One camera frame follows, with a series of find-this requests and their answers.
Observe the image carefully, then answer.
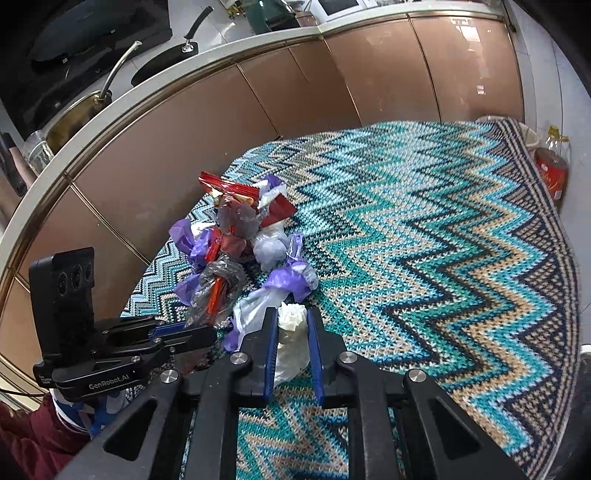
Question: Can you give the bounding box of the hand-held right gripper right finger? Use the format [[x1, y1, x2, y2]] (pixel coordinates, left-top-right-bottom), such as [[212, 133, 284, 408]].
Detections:
[[307, 307, 529, 480]]

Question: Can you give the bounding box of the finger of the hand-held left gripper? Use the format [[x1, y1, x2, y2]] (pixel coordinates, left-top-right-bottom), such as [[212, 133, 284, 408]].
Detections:
[[95, 327, 218, 370], [97, 316, 186, 344]]

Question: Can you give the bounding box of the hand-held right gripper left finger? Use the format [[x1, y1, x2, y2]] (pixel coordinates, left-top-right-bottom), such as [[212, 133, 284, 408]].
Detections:
[[55, 307, 280, 480]]

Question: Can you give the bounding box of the cream plastic bag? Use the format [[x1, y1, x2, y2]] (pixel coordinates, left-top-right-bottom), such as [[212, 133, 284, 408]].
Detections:
[[273, 302, 309, 386]]

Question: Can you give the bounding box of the clear bag with red wrapper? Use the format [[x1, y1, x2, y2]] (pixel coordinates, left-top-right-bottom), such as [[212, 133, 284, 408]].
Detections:
[[216, 196, 258, 261], [184, 259, 246, 329]]

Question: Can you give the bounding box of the white and purple plastic bag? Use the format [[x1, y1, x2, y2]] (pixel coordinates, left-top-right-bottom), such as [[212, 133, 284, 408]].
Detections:
[[222, 293, 278, 352], [256, 174, 287, 210]]

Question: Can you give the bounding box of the person's left shoe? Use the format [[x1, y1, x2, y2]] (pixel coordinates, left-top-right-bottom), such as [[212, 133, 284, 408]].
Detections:
[[50, 388, 131, 437]]

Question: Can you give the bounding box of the white translucent plastic bag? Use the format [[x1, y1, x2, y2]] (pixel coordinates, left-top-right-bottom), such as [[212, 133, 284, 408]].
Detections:
[[253, 227, 291, 272]]

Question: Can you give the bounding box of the person's left leg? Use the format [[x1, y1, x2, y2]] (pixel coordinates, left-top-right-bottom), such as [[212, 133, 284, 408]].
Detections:
[[0, 394, 90, 480]]

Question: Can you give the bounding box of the dark red wrapper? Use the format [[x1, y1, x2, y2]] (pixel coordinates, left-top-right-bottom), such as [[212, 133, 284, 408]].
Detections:
[[261, 194, 298, 228]]

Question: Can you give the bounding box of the zigzag knit blanket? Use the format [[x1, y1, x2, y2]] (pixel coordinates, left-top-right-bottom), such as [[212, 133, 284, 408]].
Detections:
[[121, 117, 580, 480]]

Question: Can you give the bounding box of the glass jar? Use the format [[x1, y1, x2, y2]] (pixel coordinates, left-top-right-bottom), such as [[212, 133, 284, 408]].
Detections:
[[21, 130, 52, 174]]

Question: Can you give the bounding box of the bright red snack wrapper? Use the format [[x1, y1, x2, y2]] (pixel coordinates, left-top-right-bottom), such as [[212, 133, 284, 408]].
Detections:
[[198, 172, 262, 206]]

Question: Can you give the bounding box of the brown kitchen cabinet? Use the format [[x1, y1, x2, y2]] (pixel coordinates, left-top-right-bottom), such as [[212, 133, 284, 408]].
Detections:
[[0, 9, 526, 409]]

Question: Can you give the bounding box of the black frying pan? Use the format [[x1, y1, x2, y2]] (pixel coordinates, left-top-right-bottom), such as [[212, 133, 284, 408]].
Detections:
[[130, 7, 218, 88]]

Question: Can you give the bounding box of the oil bottle with red label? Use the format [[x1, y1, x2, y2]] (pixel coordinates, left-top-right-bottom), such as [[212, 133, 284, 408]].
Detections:
[[534, 126, 572, 209]]

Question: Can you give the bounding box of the beige container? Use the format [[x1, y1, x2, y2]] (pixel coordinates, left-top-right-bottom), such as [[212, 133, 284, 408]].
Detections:
[[519, 121, 542, 151]]

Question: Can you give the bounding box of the dark green pot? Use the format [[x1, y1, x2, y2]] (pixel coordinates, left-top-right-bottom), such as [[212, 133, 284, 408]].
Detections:
[[245, 0, 288, 33]]

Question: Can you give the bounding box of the steel saucepan long handle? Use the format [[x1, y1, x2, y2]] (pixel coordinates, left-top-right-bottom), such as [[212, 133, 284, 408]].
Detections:
[[46, 41, 143, 153]]

